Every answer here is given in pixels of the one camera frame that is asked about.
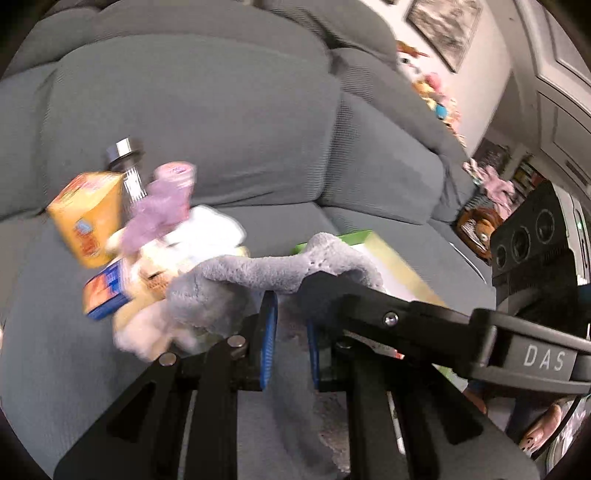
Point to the brown teddy bear cushion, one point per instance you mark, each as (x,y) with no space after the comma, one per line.
(475,228)

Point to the clear bottle steel cap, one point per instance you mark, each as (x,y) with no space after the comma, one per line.
(124,157)

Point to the grey fluffy cloth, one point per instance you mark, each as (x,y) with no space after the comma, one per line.
(279,430)

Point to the grey fabric sofa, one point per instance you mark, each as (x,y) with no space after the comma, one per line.
(297,121)

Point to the purple fluffy cloth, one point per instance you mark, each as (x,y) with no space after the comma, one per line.
(166,205)

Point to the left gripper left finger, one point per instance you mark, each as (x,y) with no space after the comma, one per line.
(261,342)

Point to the pink clothes pile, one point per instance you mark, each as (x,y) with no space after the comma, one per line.
(492,191)

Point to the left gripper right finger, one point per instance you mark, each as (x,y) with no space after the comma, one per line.
(324,375)

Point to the plush toys row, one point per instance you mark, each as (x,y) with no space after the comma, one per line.
(417,66)

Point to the orange snack box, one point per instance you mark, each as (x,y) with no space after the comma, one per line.
(86,213)

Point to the green cardboard box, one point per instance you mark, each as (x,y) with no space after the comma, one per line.
(399,279)

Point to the framed wall picture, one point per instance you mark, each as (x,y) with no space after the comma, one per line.
(448,26)

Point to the cream yellow towel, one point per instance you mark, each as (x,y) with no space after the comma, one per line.
(139,326)

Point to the pink plastic jar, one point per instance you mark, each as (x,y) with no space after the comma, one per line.
(179,173)

